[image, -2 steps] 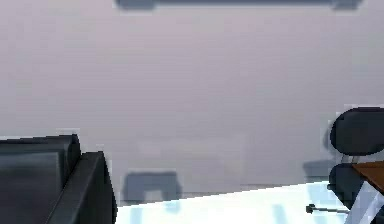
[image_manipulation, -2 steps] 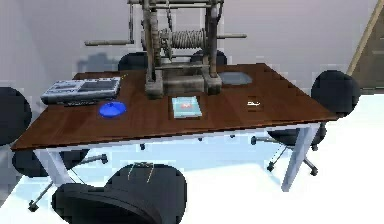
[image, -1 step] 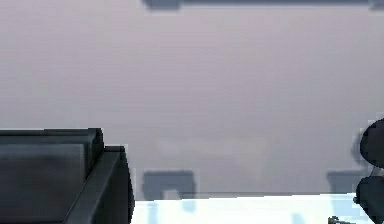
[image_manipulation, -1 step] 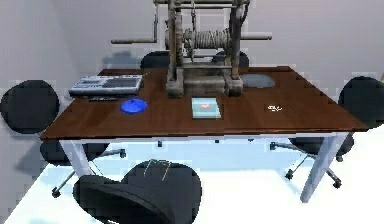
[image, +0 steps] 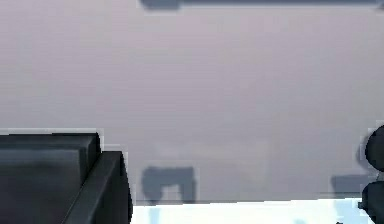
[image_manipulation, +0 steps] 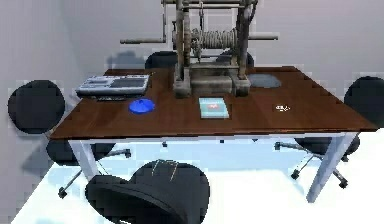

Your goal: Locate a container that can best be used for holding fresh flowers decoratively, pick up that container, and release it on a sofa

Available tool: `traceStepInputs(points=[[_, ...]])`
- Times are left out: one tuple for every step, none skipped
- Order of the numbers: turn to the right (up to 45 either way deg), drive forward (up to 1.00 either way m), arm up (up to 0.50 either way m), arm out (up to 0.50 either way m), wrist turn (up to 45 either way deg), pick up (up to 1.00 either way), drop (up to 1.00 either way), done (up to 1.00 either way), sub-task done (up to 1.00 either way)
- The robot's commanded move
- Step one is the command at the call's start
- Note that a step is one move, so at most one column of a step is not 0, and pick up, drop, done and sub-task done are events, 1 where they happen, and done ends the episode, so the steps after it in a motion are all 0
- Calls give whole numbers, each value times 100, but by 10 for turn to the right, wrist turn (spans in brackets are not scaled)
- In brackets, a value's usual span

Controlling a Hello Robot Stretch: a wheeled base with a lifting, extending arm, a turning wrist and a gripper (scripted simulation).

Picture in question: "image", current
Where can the black armchair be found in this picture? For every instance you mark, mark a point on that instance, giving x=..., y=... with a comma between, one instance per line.
x=376, y=180

